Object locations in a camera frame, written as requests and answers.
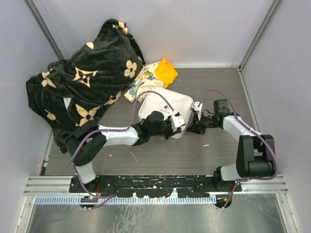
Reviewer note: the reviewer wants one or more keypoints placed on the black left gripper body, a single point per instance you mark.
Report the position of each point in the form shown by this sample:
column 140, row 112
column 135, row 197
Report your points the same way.
column 164, row 128

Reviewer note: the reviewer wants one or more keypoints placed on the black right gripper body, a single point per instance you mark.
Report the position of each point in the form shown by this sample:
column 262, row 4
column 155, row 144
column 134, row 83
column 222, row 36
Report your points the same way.
column 208, row 121

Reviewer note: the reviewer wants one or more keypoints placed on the grey medicine kit case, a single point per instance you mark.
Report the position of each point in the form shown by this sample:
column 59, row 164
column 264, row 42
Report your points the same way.
column 152, row 102

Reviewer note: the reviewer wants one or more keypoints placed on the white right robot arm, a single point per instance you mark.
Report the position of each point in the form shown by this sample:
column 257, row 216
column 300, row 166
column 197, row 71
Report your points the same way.
column 255, row 158

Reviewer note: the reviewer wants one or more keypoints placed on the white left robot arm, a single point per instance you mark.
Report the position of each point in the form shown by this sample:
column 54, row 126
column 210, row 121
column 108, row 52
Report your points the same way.
column 85, row 142

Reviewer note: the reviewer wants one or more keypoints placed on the yellow cloth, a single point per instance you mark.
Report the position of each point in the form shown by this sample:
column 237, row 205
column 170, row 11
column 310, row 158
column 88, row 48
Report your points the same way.
column 166, row 73

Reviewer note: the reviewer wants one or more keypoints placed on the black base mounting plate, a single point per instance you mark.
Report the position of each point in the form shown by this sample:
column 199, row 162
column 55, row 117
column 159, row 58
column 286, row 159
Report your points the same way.
column 156, row 186

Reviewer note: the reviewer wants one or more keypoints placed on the black floral fleece blanket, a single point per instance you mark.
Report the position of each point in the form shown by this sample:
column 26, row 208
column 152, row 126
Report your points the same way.
column 80, row 89

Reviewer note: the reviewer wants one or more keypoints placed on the white slotted cable duct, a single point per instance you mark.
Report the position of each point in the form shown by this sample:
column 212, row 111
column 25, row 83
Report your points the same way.
column 87, row 200

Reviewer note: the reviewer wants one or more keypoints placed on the aluminium frame rail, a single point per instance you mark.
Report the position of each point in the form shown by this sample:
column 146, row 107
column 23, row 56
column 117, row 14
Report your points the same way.
column 47, row 185

